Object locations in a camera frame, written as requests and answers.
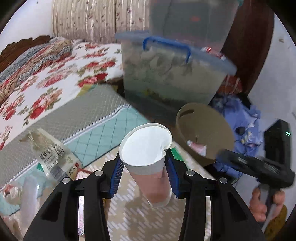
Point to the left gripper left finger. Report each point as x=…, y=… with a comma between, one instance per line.
x=57, y=219

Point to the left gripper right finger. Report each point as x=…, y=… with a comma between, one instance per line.
x=231, y=218

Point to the clear plastic water bottle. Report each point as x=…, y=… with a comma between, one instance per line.
x=55, y=158

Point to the white pink paper cup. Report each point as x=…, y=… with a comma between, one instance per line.
x=143, y=151

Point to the mustard sleeve right forearm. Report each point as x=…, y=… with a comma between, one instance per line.
x=275, y=225

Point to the right hand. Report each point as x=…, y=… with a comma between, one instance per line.
x=259, y=209

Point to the blue clothes pile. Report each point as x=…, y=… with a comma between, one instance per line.
x=243, y=118

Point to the crumpled white paper ball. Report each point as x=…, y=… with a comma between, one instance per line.
x=13, y=194

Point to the beige zigzag patterned blanket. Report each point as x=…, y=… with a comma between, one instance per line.
x=130, y=216

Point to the grey teal quilted blanket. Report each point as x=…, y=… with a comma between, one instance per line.
x=90, y=125

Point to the floral bed quilt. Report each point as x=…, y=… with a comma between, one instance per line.
x=88, y=65

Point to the upper clear storage bin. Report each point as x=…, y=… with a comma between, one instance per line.
x=194, y=22

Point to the folded patchwork quilt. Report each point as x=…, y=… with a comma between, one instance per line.
x=32, y=62

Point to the dark wooden headboard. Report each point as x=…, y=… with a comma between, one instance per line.
x=15, y=49

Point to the floral beige curtain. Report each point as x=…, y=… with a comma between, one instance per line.
x=98, y=20

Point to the clear bin blue handle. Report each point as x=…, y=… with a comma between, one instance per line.
x=164, y=74

